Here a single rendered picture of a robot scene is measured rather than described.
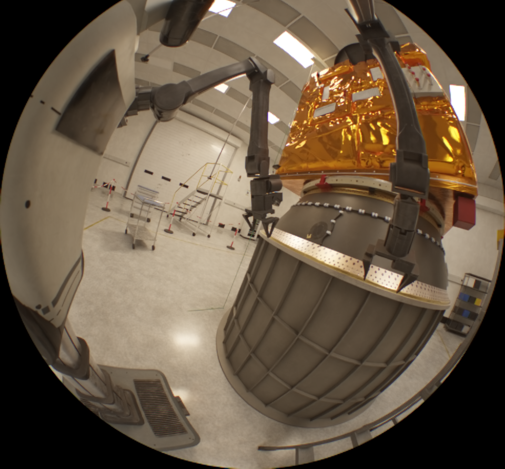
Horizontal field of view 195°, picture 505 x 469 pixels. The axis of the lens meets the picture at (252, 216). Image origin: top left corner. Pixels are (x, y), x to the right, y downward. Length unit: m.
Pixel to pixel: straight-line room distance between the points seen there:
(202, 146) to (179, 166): 1.62
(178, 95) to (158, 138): 7.91
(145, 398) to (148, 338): 0.69
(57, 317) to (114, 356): 1.20
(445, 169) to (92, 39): 1.22
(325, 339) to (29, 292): 0.87
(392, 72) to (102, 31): 0.42
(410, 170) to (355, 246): 0.54
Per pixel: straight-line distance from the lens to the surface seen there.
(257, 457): 1.34
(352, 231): 0.82
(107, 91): 0.20
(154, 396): 1.02
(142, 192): 4.79
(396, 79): 0.39
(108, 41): 0.17
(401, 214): 0.31
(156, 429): 0.99
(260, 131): 0.52
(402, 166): 0.31
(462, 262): 7.08
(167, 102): 0.41
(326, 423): 1.61
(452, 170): 1.15
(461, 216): 1.11
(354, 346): 0.84
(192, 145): 8.18
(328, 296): 0.73
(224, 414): 1.32
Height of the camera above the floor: 1.25
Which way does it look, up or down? level
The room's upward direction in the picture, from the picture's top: 20 degrees clockwise
